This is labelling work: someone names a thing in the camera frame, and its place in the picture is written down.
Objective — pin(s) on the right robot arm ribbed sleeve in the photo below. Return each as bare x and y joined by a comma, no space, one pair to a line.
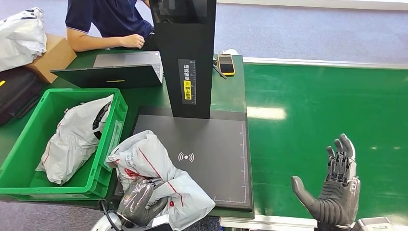
333,229

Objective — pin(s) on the dark laptop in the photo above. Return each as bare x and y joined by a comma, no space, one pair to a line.
108,76

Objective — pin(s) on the grey white courier bag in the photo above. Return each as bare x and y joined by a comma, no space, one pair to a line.
73,143

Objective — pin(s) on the person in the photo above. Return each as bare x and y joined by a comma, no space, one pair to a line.
111,16

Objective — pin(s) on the brown cardboard box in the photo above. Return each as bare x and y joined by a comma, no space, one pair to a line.
54,57

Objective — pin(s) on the person's right hand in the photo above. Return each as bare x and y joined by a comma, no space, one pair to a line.
134,40

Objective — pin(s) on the green plastic crate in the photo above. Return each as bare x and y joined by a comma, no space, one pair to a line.
32,127

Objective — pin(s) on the white mouse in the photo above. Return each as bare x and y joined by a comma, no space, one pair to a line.
231,51

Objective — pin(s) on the person's right forearm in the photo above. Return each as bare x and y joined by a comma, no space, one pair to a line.
92,43

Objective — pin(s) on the large white plastic bag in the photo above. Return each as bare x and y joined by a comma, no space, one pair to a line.
20,38

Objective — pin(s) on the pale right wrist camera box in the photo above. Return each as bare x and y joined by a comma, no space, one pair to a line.
373,224

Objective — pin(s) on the black fabric bag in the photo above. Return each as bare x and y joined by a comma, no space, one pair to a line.
16,92

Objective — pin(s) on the phone in yellow case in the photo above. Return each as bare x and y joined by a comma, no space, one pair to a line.
226,64

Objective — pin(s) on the white courier bag red print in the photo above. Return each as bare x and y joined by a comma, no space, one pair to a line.
143,153

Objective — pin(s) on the green conveyor belt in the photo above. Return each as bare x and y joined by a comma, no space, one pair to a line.
334,111

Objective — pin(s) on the black inbound scanning machine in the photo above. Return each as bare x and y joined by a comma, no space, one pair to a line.
210,159

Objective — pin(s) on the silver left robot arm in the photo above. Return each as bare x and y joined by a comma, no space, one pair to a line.
103,225

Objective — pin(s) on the black pen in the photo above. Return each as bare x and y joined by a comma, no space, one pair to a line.
220,71

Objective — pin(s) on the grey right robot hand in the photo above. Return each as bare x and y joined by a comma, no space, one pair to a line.
338,201

